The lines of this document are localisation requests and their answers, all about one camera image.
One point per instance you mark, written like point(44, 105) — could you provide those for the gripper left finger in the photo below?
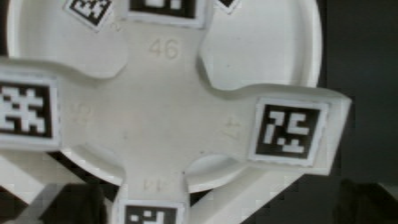
point(69, 204)

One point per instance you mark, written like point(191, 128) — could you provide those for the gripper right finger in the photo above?
point(367, 205)

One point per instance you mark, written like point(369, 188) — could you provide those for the white cross table base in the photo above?
point(294, 148)

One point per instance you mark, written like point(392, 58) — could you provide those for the white round table top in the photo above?
point(138, 79)

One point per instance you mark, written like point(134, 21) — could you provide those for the white front fence bar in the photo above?
point(29, 171)

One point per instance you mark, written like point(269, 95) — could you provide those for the white fence bar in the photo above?
point(236, 200)
point(29, 171)

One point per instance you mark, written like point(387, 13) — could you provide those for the white right fence bar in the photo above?
point(236, 200)

